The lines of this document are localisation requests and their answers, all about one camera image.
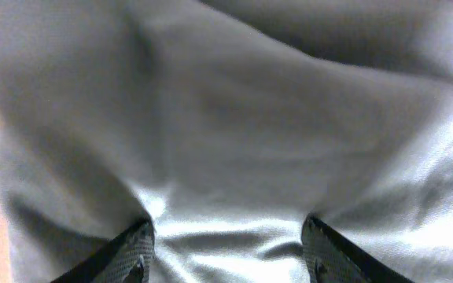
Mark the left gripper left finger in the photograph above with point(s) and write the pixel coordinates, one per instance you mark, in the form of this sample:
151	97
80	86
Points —
125	259

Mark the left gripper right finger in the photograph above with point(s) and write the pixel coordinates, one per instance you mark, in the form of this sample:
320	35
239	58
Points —
331	257

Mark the grey shorts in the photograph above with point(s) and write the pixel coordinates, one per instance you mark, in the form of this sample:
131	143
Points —
225	124

